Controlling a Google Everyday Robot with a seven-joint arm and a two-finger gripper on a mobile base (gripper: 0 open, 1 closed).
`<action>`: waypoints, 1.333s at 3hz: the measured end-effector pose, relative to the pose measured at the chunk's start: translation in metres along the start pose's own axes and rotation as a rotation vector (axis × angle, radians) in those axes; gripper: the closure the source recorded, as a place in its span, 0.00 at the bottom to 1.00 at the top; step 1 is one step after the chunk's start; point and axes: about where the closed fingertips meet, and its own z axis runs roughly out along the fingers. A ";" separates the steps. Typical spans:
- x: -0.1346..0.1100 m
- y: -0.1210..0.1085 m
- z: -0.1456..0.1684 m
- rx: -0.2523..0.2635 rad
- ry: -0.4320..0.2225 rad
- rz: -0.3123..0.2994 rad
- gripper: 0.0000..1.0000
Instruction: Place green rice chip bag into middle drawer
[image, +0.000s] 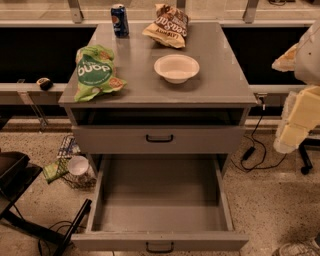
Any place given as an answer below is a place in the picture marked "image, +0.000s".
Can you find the white paper cup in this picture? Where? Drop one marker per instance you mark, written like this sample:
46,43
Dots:
78,165

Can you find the white bowl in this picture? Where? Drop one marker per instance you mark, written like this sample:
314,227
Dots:
176,68

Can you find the green snack packet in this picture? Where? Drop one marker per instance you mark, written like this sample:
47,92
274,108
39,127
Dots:
55,170

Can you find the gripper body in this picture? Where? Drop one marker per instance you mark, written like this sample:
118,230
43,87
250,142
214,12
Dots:
308,57

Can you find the closed middle drawer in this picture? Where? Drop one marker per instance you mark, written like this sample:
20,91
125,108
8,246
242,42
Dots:
151,140

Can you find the wire basket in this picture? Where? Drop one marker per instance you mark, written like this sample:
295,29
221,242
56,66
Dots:
83,182

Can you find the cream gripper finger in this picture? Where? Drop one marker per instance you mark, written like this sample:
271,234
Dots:
286,62
288,137

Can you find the brown chip bag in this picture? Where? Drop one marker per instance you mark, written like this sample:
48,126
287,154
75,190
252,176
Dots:
170,28

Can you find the black chair leg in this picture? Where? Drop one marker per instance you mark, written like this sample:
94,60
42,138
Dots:
309,142

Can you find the grey drawer cabinet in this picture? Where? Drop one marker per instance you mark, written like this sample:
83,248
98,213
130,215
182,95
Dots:
218,95

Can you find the striped packet on floor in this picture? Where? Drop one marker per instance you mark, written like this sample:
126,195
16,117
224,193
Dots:
68,147

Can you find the blue soda can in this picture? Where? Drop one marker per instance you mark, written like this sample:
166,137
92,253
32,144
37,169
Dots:
119,20

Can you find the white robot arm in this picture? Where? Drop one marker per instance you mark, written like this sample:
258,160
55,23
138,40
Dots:
307,66

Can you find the green rice chip bag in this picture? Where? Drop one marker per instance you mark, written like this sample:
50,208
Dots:
96,73

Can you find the black tape measure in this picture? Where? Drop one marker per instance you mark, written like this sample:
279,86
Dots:
44,83

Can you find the open bottom drawer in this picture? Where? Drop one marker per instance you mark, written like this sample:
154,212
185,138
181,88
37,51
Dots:
160,204

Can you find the grey sneaker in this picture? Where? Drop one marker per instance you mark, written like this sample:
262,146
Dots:
298,249

